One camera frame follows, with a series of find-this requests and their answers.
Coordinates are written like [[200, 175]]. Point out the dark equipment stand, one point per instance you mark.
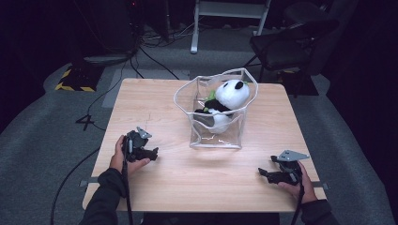
[[106, 28]]

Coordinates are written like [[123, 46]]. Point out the person's left hand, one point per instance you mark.
[[116, 159]]

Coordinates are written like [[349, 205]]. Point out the yellow black striped base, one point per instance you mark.
[[78, 79]]

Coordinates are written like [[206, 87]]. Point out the panda plush toy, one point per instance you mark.
[[231, 93]]

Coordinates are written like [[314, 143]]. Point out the white metal stand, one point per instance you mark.
[[225, 9]]

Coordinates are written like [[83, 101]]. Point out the clear plastic bag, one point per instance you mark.
[[219, 137]]

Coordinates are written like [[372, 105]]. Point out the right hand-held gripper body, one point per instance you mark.
[[289, 170]]

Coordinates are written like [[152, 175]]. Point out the black chair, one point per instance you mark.
[[281, 47]]

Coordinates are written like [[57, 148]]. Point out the grey table edge bracket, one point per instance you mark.
[[322, 185], [87, 181]]

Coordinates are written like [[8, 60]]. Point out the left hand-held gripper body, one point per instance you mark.
[[135, 143]]

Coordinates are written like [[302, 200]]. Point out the person's right hand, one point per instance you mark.
[[305, 187]]

